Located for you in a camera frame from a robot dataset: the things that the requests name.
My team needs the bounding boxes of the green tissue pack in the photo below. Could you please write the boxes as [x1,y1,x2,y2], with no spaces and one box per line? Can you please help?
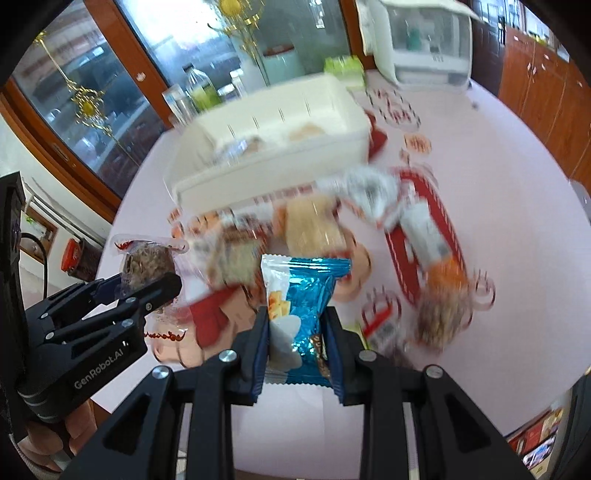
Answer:
[323,55,366,89]

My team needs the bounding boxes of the person's left hand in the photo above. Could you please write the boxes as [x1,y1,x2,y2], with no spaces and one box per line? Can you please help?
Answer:
[21,401,98,472]

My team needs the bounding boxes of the black cable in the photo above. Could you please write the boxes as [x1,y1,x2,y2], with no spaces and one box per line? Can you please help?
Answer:
[19,233,51,303]

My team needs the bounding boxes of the pink printed tablecloth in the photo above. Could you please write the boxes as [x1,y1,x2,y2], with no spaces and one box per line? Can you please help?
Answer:
[90,74,591,480]

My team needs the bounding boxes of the red snack packet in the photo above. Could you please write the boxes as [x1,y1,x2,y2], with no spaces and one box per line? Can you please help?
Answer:
[188,294,232,348]

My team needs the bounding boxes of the golden decorative branch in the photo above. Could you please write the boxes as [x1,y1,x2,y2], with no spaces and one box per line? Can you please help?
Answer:
[216,0,269,85]

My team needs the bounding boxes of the beige wafer snack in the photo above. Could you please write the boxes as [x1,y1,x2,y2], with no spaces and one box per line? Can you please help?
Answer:
[283,196,348,256]

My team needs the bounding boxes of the clear-wrapped snack in box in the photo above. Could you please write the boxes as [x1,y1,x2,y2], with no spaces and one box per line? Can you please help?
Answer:
[216,137,265,164]

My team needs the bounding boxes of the clear glass cup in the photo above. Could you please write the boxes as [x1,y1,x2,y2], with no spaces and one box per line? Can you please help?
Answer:
[161,85,197,126]

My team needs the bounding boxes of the white and orange packet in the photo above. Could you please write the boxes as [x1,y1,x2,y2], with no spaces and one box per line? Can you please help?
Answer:
[398,202,468,289]

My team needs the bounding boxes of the glass-door wooden cabinet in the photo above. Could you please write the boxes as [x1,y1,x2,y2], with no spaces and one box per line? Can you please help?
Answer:
[0,0,366,223]

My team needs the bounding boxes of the clear-wrapped brown snack bar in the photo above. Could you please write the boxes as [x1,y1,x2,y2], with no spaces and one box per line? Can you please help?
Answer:
[113,234,190,305]

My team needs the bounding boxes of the white grey barcode packet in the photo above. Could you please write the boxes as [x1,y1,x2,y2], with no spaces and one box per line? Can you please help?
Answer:
[318,166,403,223]

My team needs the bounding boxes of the clear bottle with green label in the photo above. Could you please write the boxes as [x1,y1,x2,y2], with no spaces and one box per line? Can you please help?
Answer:
[184,64,221,112]

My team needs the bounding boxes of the white countertop appliance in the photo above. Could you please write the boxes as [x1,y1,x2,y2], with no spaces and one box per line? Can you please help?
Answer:
[362,0,475,90]

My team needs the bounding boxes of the brown granola snack bar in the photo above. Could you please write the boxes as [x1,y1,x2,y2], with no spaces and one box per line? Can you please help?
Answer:
[414,286,472,348]

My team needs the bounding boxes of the clear packet with brown biscuit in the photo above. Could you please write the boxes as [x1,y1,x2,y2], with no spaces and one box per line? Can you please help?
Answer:
[193,222,265,289]

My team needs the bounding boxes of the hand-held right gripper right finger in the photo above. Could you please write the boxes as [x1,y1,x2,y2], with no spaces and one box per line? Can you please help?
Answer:
[323,305,534,480]

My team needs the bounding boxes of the blue foil snack packet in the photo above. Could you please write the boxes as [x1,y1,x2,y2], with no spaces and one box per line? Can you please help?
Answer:
[261,254,352,386]

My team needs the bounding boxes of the pale jar with red lid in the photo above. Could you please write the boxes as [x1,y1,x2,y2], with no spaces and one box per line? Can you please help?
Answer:
[262,44,306,85]

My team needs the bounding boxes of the white plastic storage box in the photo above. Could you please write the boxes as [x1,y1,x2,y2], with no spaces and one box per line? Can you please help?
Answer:
[164,74,375,208]

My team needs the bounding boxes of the colourful printed box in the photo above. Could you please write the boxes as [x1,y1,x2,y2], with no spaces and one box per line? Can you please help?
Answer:
[507,408,565,472]

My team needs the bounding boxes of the brown wooden cabinet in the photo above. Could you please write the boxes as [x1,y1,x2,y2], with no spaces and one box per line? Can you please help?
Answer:
[475,14,591,186]

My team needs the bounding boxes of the red container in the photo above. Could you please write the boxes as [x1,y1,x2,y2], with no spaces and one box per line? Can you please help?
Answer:
[61,237,103,283]

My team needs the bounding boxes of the golden hanging ornament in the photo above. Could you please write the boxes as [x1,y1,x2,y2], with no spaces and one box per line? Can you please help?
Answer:
[34,37,122,155]

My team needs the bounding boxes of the red and white packet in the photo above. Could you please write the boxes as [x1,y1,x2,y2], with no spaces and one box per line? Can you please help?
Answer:
[361,294,403,354]

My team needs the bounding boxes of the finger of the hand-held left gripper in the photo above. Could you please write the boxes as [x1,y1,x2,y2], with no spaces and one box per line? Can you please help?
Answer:
[23,272,124,331]
[46,272,182,345]

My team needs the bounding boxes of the small white-capped bottle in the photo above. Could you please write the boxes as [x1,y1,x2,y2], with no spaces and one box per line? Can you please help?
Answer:
[217,69,245,100]

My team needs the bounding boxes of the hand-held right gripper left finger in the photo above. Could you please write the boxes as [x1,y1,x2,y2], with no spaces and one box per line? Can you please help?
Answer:
[60,305,271,480]

